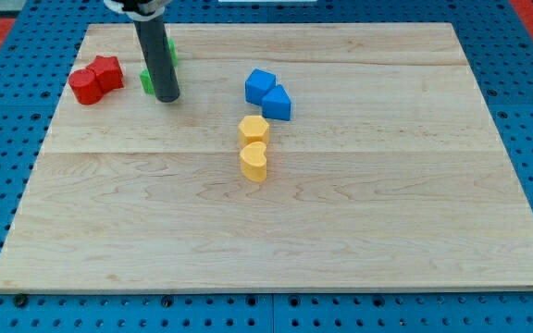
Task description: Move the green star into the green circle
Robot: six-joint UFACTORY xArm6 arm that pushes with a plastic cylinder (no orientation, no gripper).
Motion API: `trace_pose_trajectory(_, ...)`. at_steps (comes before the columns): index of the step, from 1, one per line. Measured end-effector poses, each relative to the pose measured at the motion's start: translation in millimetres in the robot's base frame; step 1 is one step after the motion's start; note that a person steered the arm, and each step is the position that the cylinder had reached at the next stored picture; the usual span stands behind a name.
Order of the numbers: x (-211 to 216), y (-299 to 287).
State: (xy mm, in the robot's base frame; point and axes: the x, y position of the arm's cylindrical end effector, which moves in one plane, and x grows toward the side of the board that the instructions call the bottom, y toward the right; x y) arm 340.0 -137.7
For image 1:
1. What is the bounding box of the white and black rod mount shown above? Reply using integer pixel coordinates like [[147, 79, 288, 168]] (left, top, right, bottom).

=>
[[104, 0, 171, 21]]

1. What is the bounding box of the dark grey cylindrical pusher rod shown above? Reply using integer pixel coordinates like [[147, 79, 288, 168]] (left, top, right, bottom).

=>
[[134, 17, 180, 103]]

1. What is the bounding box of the green star block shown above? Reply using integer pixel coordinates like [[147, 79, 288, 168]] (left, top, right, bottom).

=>
[[139, 68, 155, 95]]

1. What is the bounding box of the red star block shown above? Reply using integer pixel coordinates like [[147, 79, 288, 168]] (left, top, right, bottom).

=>
[[86, 55, 124, 93]]

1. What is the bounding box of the green cylinder block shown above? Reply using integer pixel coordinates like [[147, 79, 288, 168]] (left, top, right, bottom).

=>
[[167, 37, 179, 67]]

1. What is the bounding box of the red cylinder block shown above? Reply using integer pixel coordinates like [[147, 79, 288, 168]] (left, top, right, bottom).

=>
[[68, 68, 103, 105]]

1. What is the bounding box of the blue cube block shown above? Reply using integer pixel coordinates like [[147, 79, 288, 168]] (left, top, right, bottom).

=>
[[244, 68, 277, 105]]

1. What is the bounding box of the yellow hexagon block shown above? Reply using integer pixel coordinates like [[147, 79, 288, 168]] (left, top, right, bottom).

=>
[[238, 116, 270, 147]]

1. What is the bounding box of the blue triangle block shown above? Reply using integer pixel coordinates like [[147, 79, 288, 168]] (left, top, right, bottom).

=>
[[261, 85, 291, 121]]

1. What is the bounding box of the blue perforated pegboard base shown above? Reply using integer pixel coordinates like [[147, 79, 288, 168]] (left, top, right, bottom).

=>
[[0, 0, 533, 332]]

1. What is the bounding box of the yellow heart block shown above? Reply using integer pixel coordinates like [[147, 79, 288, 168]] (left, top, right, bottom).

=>
[[240, 142, 267, 182]]

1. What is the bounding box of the light wooden board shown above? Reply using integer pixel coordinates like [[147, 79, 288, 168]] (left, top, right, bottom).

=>
[[0, 23, 533, 294]]

